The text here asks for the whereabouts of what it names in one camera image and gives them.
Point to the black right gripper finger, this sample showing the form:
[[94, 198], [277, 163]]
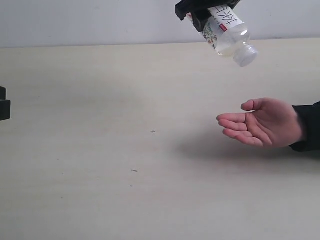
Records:
[[184, 7], [200, 19]]

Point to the fruit tea bottle white label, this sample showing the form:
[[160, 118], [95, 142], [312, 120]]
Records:
[[228, 35]]

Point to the person's open hand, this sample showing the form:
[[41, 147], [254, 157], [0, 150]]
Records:
[[265, 123]]

